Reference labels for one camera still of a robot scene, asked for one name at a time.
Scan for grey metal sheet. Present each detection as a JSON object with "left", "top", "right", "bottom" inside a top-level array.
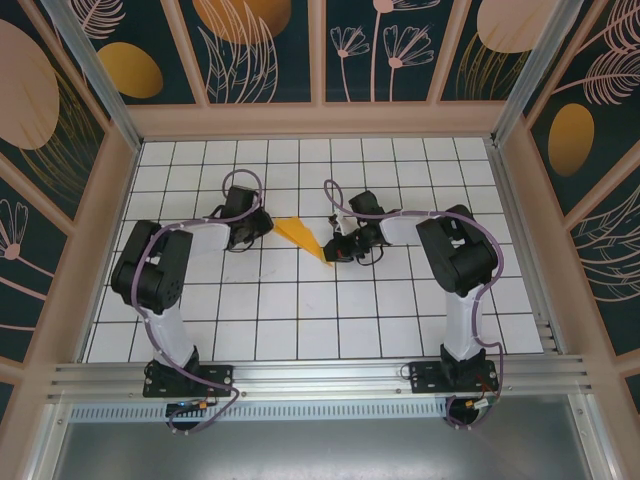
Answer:
[{"left": 44, "top": 419, "right": 596, "bottom": 480}]

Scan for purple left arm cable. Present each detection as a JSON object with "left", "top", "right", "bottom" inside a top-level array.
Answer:
[{"left": 130, "top": 169, "right": 266, "bottom": 436}]

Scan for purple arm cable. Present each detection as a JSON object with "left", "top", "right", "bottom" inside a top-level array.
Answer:
[
  {"left": 323, "top": 178, "right": 504, "bottom": 431},
  {"left": 130, "top": 169, "right": 266, "bottom": 436}
]

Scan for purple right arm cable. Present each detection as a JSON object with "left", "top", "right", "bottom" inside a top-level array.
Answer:
[{"left": 323, "top": 178, "right": 504, "bottom": 431}]

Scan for dark wall panel orange circle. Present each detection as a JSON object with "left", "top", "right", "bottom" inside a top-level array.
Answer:
[{"left": 180, "top": 0, "right": 314, "bottom": 105}]

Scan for aluminium side rail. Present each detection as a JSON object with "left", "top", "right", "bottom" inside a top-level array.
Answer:
[{"left": 487, "top": 139, "right": 569, "bottom": 356}]

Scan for dark wall panel pink circle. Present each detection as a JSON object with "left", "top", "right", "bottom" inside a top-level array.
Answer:
[
  {"left": 439, "top": 0, "right": 544, "bottom": 104},
  {"left": 0, "top": 14, "right": 109, "bottom": 221}
]

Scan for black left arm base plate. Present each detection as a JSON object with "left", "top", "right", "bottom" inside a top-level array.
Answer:
[{"left": 143, "top": 364, "right": 235, "bottom": 399}]

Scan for dark wall panel pink flowers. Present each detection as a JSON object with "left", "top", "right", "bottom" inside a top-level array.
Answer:
[
  {"left": 0, "top": 174, "right": 69, "bottom": 366},
  {"left": 325, "top": 0, "right": 471, "bottom": 104}
]

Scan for dark wall panel orange oval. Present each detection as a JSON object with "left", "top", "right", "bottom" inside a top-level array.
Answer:
[
  {"left": 74, "top": 0, "right": 201, "bottom": 106},
  {"left": 529, "top": 0, "right": 640, "bottom": 216}
]

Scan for long aluminium mounting rail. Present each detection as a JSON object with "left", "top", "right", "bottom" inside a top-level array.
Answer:
[{"left": 47, "top": 354, "right": 596, "bottom": 404}]

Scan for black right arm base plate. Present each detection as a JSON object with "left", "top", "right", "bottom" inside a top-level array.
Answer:
[{"left": 408, "top": 360, "right": 499, "bottom": 395}]

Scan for aluminium corner post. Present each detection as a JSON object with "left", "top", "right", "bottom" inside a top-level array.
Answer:
[
  {"left": 492, "top": 0, "right": 586, "bottom": 146},
  {"left": 42, "top": 0, "right": 144, "bottom": 151}
]

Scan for slotted grey cable duct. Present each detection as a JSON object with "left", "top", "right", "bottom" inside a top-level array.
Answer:
[{"left": 69, "top": 403, "right": 584, "bottom": 422}]

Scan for dark wall panel pink leaves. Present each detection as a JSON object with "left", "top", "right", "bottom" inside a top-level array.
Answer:
[{"left": 569, "top": 189, "right": 640, "bottom": 361}]

